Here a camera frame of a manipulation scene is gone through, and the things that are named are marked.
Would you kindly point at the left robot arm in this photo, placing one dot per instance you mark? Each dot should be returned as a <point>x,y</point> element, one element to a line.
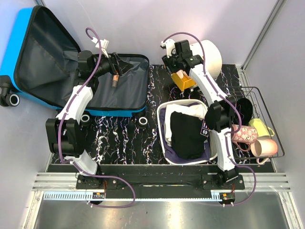
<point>64,131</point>

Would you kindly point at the black bowl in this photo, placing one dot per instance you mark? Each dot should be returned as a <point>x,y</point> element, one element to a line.
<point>245,109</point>

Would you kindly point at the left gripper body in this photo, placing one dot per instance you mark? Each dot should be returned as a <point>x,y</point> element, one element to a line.
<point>106,66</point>

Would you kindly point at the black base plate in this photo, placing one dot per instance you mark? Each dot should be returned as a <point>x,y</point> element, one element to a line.
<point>203,181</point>

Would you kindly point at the purple cloth garment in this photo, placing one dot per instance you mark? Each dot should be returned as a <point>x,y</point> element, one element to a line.
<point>181,159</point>

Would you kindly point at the aluminium rail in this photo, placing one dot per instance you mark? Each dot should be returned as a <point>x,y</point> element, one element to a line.
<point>67,182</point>

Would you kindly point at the pink patterned mug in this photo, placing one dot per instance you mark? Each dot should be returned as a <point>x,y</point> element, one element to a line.
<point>243,138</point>

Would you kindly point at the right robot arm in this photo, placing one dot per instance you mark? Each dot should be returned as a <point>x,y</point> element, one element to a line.
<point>198,65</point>

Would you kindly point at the white rectangular tube box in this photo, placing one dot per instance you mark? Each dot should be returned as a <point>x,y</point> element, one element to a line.
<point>182,74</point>

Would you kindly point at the black wire dish rack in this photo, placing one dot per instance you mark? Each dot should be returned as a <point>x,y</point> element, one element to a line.
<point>260,110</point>

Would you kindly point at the blue fish-print suitcase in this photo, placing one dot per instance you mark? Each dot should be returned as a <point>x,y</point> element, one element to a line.
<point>40,63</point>

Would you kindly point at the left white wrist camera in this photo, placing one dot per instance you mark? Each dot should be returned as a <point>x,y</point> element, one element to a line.
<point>101,45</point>

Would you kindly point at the cream cylindrical drawer box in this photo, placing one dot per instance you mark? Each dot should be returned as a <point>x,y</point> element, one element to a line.
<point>213,64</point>

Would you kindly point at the yellow-green mug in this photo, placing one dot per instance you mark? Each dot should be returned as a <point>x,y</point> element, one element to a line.
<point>262,129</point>

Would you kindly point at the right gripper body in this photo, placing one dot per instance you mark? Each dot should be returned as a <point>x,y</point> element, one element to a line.
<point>171,63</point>

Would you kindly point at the peach gradient mug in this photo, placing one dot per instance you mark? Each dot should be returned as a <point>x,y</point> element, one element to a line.
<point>263,149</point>

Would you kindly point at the white plastic basin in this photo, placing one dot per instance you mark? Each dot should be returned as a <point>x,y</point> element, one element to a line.
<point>188,133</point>

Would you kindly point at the black cloth garment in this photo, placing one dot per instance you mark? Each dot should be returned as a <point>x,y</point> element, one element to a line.
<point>187,140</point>

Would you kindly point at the detached black white wheel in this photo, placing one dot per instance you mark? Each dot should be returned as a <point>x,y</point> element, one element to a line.
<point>142,122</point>

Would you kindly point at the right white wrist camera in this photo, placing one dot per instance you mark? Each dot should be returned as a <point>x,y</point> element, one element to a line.
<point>169,46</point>

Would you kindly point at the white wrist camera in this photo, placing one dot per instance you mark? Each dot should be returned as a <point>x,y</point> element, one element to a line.
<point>101,45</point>
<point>169,46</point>

